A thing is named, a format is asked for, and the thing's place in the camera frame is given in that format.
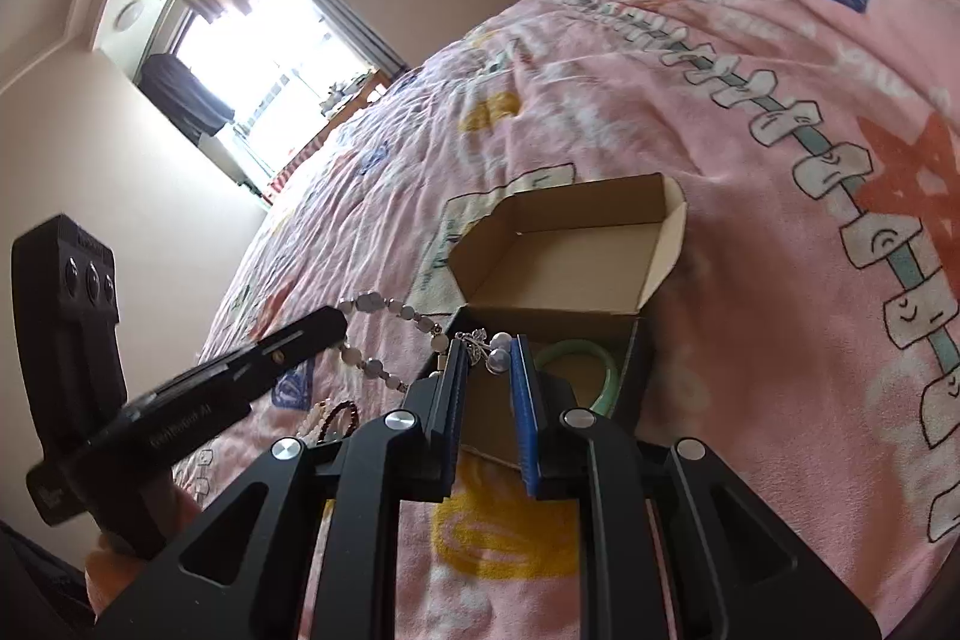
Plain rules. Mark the pink printed blanket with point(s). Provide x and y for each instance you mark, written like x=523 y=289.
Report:
x=675 y=123

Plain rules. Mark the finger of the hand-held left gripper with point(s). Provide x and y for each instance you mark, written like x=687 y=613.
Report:
x=292 y=340

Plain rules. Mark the round ceiling lamp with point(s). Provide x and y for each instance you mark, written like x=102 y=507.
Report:
x=129 y=15

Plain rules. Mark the cardboard box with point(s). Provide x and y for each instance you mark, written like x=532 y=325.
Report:
x=570 y=265

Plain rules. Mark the dark hanging garment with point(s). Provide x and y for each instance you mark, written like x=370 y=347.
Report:
x=184 y=93

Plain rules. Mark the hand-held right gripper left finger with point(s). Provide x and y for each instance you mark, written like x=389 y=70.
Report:
x=452 y=411

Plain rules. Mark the dark cloth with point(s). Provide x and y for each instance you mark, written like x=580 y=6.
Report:
x=37 y=587

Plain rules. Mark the person's left hand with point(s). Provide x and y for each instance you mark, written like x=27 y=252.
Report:
x=112 y=576

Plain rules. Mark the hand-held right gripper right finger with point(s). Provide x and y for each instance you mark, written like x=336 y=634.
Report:
x=525 y=419

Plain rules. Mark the green jade bangle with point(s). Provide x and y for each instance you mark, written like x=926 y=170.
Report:
x=609 y=385

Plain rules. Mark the window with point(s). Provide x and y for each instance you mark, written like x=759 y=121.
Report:
x=277 y=48

